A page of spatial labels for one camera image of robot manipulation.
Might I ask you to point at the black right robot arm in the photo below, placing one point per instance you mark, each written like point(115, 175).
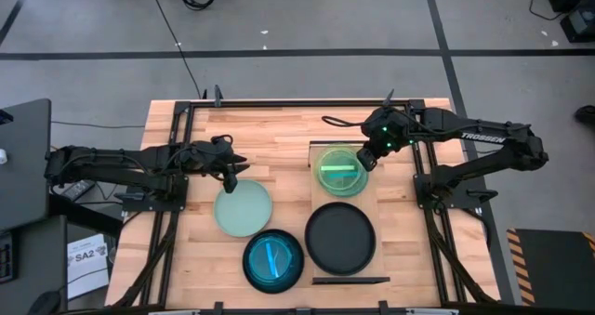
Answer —
point(441, 120)

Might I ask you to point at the black equipment case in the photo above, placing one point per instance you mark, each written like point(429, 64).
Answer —
point(576, 22)

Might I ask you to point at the blue transparent plate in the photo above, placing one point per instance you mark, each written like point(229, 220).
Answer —
point(286, 271)
point(341, 182)

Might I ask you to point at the white printed paper sheet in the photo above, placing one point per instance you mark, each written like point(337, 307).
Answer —
point(88, 278)

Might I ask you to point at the black computer mouse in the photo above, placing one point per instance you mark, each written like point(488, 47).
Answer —
point(44, 303)

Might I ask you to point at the black power adapter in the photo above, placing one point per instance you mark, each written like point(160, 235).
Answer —
point(76, 190)

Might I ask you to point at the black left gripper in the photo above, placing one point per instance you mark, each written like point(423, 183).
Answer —
point(207, 159)

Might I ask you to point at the black frame clamp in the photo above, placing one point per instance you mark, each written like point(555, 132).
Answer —
point(217, 96)
point(389, 99)

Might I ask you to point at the blue-lit device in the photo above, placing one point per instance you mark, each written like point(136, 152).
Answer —
point(7, 259)

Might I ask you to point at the dark grey side table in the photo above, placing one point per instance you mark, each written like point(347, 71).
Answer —
point(42, 268)

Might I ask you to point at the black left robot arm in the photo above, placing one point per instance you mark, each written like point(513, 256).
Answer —
point(116, 164)

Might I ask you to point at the sage green plate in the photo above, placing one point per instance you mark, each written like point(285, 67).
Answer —
point(244, 210)

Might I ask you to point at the black mat with hazard stripes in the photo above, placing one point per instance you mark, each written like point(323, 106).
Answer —
point(553, 268)

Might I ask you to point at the person's shoe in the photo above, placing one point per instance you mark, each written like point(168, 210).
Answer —
point(586, 115)

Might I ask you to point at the green transparent plate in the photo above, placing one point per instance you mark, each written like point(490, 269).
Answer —
point(346, 193)

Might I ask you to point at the teal bowl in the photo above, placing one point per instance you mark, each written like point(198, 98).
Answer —
point(245, 261)

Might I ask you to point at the small white object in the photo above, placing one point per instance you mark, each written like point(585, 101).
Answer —
point(3, 156)

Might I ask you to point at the black aluminium rig frame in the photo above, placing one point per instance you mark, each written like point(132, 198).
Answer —
point(325, 103)

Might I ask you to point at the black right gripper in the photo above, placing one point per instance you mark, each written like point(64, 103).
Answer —
point(392, 129)

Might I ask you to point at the black plate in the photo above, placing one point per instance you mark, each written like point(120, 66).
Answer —
point(340, 238)

